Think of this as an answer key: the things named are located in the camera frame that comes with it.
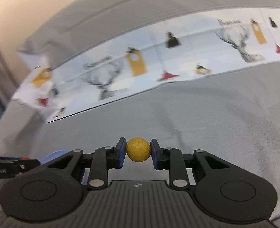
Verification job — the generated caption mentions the yellow longan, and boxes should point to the yellow longan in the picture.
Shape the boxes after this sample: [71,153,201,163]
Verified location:
[126,137,151,163]

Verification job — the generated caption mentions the blue plastic plate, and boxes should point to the blue plastic plate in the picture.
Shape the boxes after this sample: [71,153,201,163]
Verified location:
[40,149,69,165]

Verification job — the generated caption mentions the grey deer print quilt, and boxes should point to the grey deer print quilt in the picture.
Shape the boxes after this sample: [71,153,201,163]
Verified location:
[0,0,280,227]

